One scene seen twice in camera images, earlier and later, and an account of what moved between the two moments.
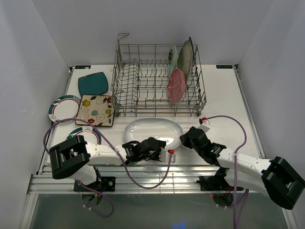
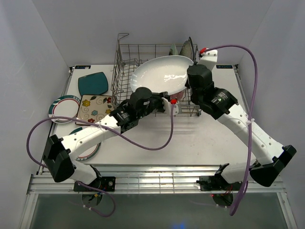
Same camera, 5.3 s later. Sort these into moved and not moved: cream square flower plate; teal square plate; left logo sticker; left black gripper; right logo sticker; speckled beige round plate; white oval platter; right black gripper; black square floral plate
Moved: left black gripper; white oval platter; right black gripper
Not moved: cream square flower plate; teal square plate; right logo sticker; black square floral plate; speckled beige round plate; left logo sticker
